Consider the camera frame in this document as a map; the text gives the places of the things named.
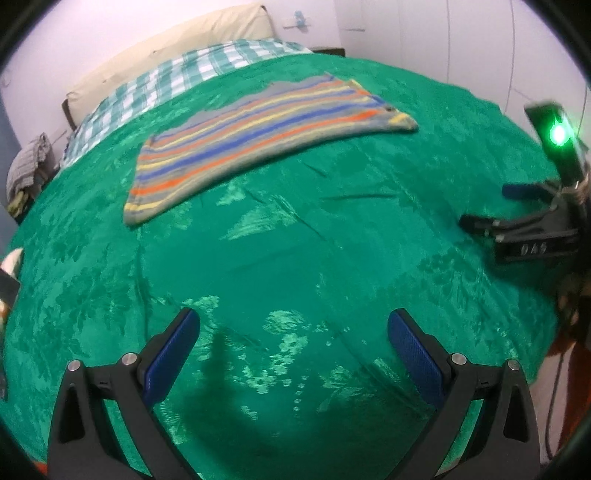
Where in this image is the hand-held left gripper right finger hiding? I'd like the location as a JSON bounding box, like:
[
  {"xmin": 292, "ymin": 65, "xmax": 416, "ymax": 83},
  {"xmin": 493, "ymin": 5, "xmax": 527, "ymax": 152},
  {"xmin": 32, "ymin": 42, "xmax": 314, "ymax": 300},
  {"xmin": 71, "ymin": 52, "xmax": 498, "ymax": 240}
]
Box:
[{"xmin": 387, "ymin": 308, "xmax": 541, "ymax": 480}]

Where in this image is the green checked bed sheet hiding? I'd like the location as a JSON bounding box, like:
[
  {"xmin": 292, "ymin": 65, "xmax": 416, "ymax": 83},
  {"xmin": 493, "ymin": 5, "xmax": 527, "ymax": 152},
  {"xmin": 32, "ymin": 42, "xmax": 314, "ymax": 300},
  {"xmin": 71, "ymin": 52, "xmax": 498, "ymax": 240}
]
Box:
[{"xmin": 60, "ymin": 39, "xmax": 315, "ymax": 169}]

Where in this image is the grey blue curtain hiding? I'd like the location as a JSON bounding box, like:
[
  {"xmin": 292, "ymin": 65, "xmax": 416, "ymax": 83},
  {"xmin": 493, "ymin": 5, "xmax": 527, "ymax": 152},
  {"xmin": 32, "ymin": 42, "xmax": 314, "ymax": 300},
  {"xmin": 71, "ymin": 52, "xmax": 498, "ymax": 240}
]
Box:
[{"xmin": 0, "ymin": 108, "xmax": 20, "ymax": 224}]

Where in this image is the striped knit shirt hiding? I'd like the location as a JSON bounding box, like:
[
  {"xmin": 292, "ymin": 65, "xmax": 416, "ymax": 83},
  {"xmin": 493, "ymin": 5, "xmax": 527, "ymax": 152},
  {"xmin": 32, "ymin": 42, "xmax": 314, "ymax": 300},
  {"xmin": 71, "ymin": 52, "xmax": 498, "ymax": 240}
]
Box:
[{"xmin": 122, "ymin": 73, "xmax": 419, "ymax": 227}]

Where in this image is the green patterned blanket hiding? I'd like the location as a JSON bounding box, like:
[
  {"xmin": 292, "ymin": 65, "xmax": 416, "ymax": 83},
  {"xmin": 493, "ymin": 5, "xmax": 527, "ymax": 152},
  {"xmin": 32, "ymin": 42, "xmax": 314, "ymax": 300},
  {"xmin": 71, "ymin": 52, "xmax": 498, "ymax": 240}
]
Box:
[{"xmin": 0, "ymin": 53, "xmax": 568, "ymax": 480}]

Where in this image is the cream pillow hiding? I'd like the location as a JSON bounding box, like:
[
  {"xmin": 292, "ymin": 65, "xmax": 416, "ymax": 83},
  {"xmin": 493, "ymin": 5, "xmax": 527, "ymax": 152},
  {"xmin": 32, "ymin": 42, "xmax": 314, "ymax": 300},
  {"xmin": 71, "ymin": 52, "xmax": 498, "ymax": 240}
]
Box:
[{"xmin": 62, "ymin": 4, "xmax": 273, "ymax": 123}]

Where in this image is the white cloth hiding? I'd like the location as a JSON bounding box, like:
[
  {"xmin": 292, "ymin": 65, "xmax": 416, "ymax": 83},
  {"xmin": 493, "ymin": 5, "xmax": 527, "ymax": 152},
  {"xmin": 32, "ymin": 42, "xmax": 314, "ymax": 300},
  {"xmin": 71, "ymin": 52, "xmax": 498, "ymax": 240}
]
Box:
[{"xmin": 0, "ymin": 247, "xmax": 25, "ymax": 278}]

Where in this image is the pile of clothes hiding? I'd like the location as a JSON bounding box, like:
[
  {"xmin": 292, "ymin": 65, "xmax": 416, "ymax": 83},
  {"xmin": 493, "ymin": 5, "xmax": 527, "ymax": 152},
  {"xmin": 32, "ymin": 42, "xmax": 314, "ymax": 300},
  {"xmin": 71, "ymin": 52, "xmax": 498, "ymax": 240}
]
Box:
[{"xmin": 6, "ymin": 133, "xmax": 51, "ymax": 217}]

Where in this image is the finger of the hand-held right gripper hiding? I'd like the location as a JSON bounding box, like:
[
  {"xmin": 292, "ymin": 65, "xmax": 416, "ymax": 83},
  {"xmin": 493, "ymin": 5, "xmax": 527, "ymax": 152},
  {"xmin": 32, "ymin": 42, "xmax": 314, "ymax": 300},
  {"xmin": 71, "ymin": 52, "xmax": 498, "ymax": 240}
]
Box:
[
  {"xmin": 502, "ymin": 183, "xmax": 562, "ymax": 205},
  {"xmin": 458, "ymin": 212, "xmax": 557, "ymax": 241}
]

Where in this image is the person's orange clothing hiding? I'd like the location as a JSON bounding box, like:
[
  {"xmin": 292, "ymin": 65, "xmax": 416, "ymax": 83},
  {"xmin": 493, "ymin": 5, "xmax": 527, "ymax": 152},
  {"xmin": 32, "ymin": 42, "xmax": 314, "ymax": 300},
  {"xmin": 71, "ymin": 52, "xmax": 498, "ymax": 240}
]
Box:
[{"xmin": 551, "ymin": 323, "xmax": 589, "ymax": 446}]

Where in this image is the black object with red print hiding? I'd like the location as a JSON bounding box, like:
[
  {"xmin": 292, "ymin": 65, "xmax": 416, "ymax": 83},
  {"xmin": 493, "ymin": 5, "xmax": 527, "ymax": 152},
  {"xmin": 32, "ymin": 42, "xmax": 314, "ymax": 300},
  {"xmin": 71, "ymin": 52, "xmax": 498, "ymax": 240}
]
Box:
[{"xmin": 0, "ymin": 268, "xmax": 20, "ymax": 317}]

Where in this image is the blue wall fixture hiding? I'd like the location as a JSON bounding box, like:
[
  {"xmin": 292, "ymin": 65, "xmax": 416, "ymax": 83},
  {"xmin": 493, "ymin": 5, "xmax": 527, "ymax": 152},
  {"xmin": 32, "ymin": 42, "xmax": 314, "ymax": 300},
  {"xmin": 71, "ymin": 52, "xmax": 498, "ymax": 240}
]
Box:
[{"xmin": 284, "ymin": 10, "xmax": 312, "ymax": 33}]

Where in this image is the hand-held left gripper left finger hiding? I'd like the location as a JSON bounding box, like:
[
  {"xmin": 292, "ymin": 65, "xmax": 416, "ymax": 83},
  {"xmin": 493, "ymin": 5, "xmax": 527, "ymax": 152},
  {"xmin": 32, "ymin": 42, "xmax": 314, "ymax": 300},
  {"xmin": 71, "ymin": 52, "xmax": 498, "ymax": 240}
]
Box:
[{"xmin": 46, "ymin": 308, "xmax": 201, "ymax": 480}]

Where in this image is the white wardrobe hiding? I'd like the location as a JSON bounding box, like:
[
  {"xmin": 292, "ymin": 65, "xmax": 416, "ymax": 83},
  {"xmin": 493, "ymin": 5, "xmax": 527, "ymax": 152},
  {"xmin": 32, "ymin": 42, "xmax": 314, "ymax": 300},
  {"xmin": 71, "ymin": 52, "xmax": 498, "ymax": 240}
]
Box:
[{"xmin": 332, "ymin": 0, "xmax": 591, "ymax": 153}]

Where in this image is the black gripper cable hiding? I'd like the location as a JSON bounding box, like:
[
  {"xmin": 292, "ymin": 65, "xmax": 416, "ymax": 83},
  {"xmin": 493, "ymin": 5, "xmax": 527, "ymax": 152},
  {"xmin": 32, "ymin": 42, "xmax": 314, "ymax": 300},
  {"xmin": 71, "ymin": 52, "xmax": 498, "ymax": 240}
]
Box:
[{"xmin": 545, "ymin": 351, "xmax": 567, "ymax": 459}]

